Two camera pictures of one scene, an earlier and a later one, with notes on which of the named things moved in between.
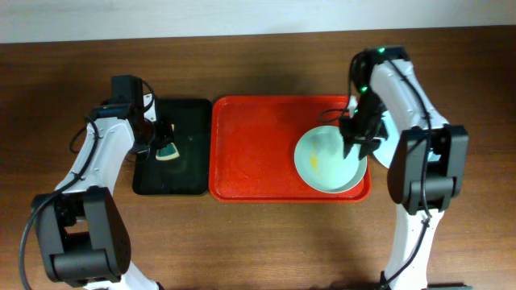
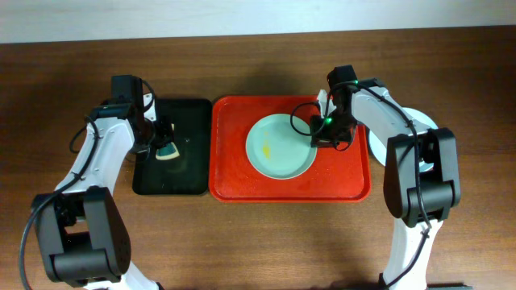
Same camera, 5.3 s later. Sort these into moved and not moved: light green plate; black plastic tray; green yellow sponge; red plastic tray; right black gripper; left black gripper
Moved: right black gripper; light green plate
Not moved: red plastic tray; left black gripper; green yellow sponge; black plastic tray
